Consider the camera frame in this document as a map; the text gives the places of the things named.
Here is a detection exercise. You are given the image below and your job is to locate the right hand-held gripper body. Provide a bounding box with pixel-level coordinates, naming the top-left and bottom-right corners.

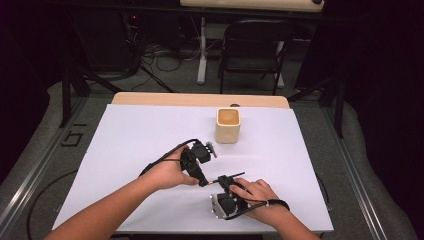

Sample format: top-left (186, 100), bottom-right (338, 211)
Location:
top-left (209, 190), bottom-right (251, 221)

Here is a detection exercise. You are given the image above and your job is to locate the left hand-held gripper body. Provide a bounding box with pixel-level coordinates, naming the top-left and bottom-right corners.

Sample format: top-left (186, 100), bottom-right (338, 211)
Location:
top-left (181, 139), bottom-right (218, 174)

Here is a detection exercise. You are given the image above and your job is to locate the thin dark-handled paint brush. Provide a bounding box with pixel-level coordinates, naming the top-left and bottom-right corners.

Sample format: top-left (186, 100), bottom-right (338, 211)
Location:
top-left (207, 171), bottom-right (247, 185)

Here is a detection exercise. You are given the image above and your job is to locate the cream square brush holder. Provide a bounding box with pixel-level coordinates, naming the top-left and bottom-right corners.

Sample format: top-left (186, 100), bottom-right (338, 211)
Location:
top-left (214, 107), bottom-right (242, 145)

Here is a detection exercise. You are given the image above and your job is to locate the person's right hand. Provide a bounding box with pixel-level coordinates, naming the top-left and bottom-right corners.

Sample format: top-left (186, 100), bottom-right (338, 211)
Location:
top-left (229, 178), bottom-right (288, 228)

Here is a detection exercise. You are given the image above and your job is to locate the person's left hand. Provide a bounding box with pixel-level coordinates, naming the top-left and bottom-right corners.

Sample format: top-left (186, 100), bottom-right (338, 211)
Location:
top-left (141, 145), bottom-right (200, 193)

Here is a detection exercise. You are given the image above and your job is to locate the light wooden table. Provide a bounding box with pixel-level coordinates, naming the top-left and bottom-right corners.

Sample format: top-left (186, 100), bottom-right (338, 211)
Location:
top-left (111, 92), bottom-right (290, 109)

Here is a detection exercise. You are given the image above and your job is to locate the white table cover sheet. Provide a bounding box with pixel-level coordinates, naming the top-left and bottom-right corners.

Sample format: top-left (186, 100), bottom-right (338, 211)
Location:
top-left (52, 103), bottom-right (334, 233)

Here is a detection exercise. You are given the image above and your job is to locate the white desk leg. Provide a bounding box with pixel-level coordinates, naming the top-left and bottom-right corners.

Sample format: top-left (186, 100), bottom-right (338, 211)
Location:
top-left (197, 16), bottom-right (208, 85)
top-left (274, 39), bottom-right (286, 89)

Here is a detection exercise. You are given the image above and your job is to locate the black folding chair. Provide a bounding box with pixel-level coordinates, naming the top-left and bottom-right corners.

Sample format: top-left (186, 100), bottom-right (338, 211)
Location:
top-left (218, 19), bottom-right (296, 96)

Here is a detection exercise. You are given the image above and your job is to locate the black metal stand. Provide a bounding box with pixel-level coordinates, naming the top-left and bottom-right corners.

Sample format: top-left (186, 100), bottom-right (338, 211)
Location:
top-left (59, 63), bottom-right (118, 129)
top-left (288, 76), bottom-right (344, 139)

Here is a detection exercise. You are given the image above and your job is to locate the black wrist strap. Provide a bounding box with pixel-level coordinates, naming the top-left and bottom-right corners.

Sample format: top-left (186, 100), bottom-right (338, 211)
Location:
top-left (226, 198), bottom-right (291, 221)
top-left (138, 138), bottom-right (200, 178)

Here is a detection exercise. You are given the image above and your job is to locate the tangle of floor cables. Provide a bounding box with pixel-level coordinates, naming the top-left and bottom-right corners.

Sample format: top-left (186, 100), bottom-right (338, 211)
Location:
top-left (143, 43), bottom-right (201, 73)

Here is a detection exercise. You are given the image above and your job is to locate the aluminium floor rail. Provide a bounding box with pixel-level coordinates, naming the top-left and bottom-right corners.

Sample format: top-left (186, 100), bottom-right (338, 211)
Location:
top-left (323, 106), bottom-right (389, 240)
top-left (0, 98), bottom-right (88, 231)

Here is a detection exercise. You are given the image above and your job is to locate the black floor cable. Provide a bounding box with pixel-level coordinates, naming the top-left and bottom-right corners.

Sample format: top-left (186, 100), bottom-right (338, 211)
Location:
top-left (26, 169), bottom-right (79, 240)

